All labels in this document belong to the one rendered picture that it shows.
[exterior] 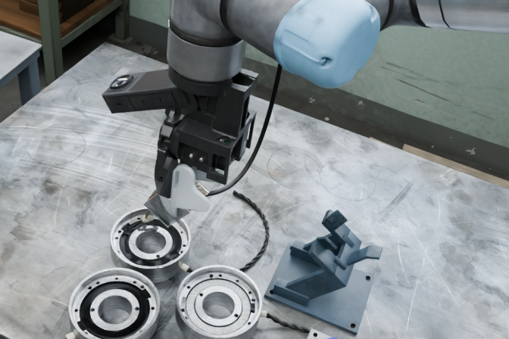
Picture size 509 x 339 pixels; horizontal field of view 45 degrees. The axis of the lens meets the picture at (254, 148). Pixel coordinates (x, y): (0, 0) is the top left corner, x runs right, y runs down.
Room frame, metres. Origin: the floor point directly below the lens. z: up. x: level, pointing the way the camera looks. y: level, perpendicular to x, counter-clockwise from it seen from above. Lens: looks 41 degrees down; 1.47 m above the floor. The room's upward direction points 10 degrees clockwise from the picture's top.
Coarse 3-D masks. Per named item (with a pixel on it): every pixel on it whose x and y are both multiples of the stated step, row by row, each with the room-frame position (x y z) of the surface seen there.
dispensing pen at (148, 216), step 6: (198, 180) 0.51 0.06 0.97; (198, 186) 0.50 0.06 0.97; (204, 186) 0.50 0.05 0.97; (156, 192) 0.51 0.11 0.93; (204, 192) 0.50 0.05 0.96; (144, 216) 0.52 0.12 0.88; (150, 216) 0.51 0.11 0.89; (138, 222) 0.52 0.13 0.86; (144, 222) 0.52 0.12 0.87; (132, 228) 0.52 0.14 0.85
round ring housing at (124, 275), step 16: (96, 272) 0.45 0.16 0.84; (112, 272) 0.46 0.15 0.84; (128, 272) 0.46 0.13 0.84; (80, 288) 0.43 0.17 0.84; (144, 288) 0.45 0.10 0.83; (96, 304) 0.41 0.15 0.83; (112, 304) 0.43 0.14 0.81; (128, 304) 0.43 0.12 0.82; (96, 320) 0.39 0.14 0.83; (128, 320) 0.40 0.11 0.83; (80, 336) 0.37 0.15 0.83; (144, 336) 0.38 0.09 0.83
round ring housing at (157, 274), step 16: (144, 208) 0.57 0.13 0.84; (176, 224) 0.56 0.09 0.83; (112, 240) 0.50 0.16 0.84; (144, 240) 0.54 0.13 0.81; (160, 240) 0.54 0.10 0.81; (112, 256) 0.49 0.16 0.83; (144, 256) 0.50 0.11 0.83; (160, 256) 0.50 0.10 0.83; (144, 272) 0.47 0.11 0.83; (160, 272) 0.47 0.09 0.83; (176, 272) 0.50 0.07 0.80
